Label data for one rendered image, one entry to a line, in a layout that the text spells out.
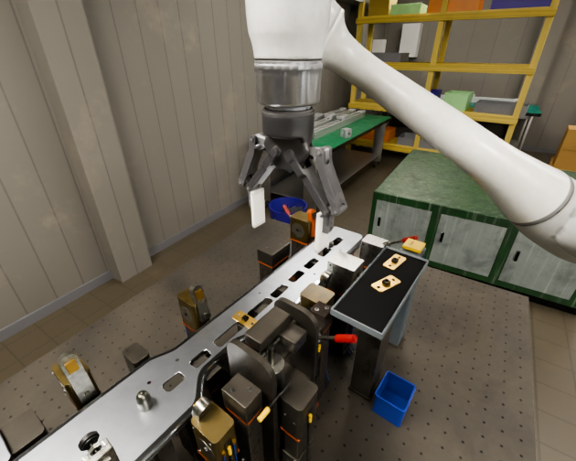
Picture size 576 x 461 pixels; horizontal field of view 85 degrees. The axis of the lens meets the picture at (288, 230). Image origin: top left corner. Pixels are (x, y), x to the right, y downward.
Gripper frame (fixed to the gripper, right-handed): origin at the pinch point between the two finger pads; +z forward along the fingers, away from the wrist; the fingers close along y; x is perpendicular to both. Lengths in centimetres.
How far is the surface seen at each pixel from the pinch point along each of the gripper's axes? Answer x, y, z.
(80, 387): 31, 40, 43
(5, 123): -16, 223, 12
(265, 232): -94, 89, 76
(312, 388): 0.1, -6.9, 38.1
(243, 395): 12.2, 2.1, 34.1
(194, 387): 13, 19, 46
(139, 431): 27, 21, 46
